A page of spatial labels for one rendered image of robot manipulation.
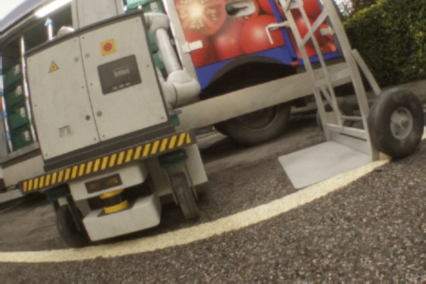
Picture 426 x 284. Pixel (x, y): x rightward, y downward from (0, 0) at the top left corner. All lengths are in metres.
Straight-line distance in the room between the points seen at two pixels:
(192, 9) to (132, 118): 1.50
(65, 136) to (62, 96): 0.15
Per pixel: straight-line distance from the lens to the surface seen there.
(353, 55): 0.88
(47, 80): 0.99
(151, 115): 0.82
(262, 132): 2.07
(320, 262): 0.48
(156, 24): 1.73
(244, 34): 2.07
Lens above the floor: 0.32
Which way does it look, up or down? 1 degrees down
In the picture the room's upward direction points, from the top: 17 degrees counter-clockwise
